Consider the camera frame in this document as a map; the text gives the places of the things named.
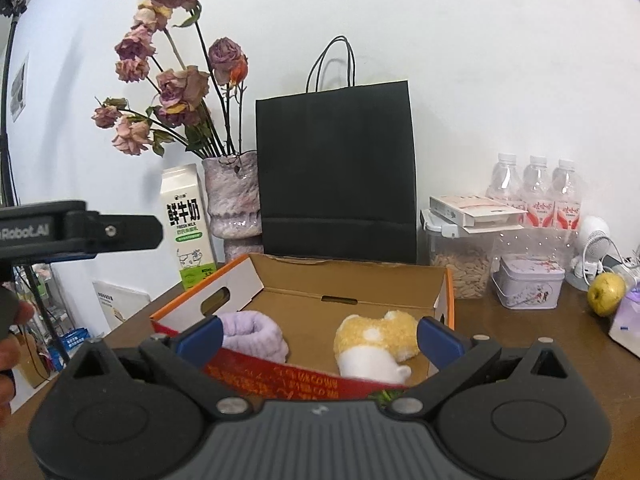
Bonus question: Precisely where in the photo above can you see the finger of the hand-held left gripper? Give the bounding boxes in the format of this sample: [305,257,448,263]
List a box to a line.
[65,211,164,257]

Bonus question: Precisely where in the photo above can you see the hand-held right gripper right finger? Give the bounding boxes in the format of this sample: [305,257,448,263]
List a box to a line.
[387,316,571,423]

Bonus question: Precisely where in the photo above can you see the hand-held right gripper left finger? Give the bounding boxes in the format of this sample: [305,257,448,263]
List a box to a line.
[65,316,253,423]

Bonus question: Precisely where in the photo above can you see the lavender fluffy towel roll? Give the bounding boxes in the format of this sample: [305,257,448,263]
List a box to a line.
[215,311,289,363]

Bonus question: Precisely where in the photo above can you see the yellow and white plush toy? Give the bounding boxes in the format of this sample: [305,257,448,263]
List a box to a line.
[334,310,421,380]

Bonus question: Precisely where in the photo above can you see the orange cardboard box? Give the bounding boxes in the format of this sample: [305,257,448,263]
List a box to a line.
[150,252,457,401]

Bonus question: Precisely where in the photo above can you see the person's left hand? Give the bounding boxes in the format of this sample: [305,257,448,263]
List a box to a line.
[0,302,37,413]

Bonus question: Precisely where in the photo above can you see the white and green milk carton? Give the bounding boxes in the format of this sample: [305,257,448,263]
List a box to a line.
[161,164,217,292]

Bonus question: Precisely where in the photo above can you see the white printed paper bag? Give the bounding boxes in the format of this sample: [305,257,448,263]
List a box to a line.
[92,280,151,336]

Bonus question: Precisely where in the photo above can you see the clear plastic seed container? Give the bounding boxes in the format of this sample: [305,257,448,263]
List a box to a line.
[420,208,496,300]

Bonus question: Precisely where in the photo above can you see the cluttered storage rack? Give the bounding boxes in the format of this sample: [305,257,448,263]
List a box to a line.
[10,260,93,391]

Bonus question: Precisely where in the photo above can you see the lilac floral tin box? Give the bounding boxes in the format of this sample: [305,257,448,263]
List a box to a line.
[491,254,566,310]

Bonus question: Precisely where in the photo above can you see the pink mottled glass vase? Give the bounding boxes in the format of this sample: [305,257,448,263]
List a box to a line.
[202,150,264,263]

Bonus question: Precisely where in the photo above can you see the black tripod stand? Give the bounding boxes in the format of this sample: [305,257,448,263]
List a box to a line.
[0,0,71,363]

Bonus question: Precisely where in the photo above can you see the white flat cardboard box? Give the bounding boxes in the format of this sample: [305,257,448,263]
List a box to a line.
[429,194,526,235]

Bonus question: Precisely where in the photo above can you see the dried pink rose bouquet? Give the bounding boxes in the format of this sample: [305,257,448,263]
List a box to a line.
[91,0,249,159]

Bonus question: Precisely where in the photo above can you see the yellow-green apple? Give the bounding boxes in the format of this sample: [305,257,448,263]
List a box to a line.
[587,272,627,317]

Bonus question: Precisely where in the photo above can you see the small white desk fan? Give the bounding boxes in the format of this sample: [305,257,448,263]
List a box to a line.
[567,216,612,291]

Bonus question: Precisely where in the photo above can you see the purple tissue pack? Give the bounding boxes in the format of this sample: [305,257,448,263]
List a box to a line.
[609,285,640,358]

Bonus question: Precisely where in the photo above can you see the black paper bag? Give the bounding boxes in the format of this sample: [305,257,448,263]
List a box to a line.
[255,36,418,265]

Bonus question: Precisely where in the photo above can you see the grey wall picture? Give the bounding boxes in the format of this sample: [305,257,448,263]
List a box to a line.
[10,52,29,122]

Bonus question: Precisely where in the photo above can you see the white cables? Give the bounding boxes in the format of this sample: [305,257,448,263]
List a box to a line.
[602,247,640,281]

